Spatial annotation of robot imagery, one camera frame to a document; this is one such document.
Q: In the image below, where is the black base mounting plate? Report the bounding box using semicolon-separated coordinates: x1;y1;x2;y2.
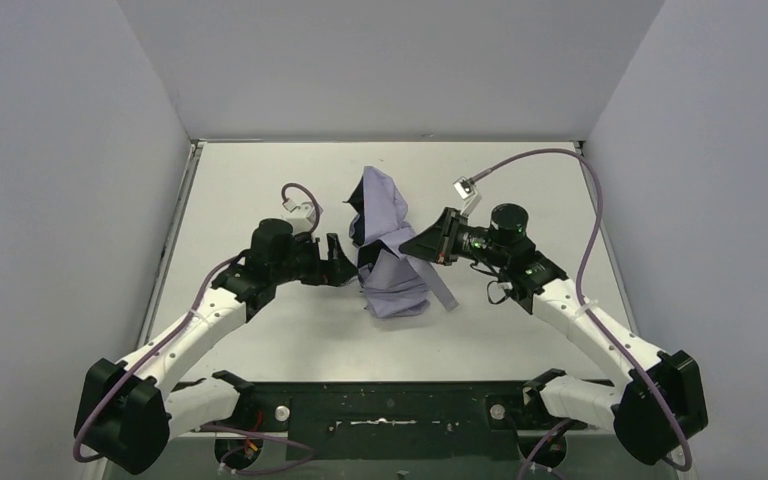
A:
224;380;558;447

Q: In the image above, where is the purple folding umbrella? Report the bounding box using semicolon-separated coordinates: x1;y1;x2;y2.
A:
345;166;459;319

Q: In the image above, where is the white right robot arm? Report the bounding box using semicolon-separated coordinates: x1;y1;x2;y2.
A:
399;203;709;465

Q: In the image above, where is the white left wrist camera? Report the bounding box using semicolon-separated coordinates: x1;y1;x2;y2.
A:
282;199;322;235

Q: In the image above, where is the aluminium frame rail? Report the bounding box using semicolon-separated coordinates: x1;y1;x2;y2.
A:
139;422;682;479

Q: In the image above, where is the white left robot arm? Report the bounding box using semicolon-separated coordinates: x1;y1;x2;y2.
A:
72;218;357;474

